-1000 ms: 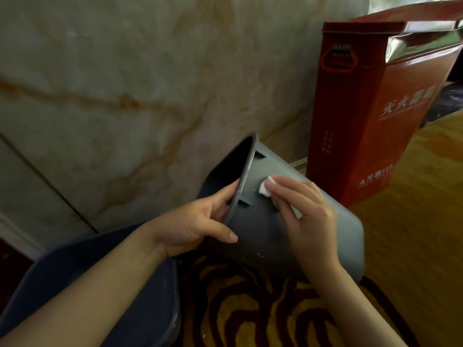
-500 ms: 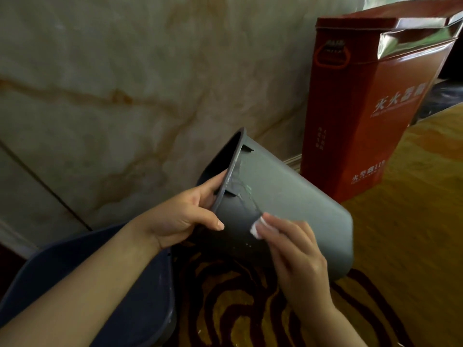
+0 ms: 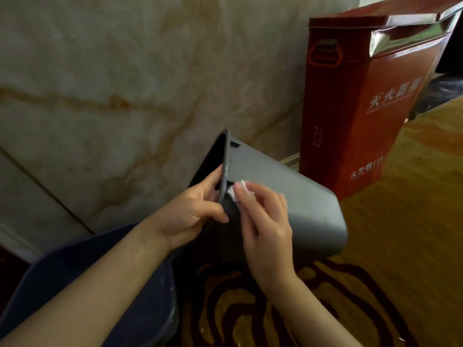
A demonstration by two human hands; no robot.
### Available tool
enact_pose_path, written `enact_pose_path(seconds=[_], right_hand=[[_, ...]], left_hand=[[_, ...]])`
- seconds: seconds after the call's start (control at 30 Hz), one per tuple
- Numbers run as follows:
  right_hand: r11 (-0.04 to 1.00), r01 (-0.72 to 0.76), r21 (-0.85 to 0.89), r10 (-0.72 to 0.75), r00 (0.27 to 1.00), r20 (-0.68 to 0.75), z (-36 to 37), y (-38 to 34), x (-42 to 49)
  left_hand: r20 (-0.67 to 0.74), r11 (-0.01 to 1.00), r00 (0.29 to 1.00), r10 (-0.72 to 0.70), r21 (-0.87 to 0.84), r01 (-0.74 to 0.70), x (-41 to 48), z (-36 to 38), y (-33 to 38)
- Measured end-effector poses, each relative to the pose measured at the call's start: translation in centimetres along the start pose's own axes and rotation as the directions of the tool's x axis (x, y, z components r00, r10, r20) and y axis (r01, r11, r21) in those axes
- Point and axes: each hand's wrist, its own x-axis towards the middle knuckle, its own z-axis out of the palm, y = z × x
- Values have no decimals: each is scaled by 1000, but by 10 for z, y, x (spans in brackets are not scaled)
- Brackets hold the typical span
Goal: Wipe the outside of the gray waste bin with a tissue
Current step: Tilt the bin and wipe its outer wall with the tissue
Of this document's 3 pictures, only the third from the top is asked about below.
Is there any white moulded baseboard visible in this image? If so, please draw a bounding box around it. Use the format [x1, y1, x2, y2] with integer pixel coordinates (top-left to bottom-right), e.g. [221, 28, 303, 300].
[279, 152, 301, 171]

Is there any red fire extinguisher box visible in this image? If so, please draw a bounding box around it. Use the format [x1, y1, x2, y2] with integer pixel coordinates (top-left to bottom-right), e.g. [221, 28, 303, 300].
[299, 0, 463, 201]

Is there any grey plastic trash bin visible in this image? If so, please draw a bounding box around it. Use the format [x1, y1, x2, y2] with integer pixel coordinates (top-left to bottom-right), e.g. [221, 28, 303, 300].
[173, 129, 349, 268]

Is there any person's right hand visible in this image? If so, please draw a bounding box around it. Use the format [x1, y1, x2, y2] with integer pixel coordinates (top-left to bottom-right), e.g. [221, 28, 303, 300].
[233, 182, 301, 297]

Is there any white door frame trim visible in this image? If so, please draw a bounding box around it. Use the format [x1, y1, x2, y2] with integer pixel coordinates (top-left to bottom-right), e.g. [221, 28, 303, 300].
[0, 222, 43, 264]

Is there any blue-grey square plastic basin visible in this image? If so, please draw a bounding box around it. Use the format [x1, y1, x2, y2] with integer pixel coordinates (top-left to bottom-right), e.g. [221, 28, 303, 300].
[0, 222, 180, 347]

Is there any person's left hand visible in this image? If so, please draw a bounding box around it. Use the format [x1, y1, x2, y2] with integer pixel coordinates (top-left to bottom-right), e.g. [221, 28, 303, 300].
[146, 164, 231, 252]

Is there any white wet cloth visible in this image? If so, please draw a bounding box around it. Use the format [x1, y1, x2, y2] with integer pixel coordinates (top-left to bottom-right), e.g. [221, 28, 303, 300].
[226, 179, 258, 203]

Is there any dark brown wooden door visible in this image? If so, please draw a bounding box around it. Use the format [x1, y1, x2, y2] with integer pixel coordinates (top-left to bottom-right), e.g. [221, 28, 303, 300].
[0, 249, 31, 315]

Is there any black plastic bag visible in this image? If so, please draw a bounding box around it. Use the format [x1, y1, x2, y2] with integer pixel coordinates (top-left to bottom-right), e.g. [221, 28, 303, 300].
[409, 75, 463, 120]

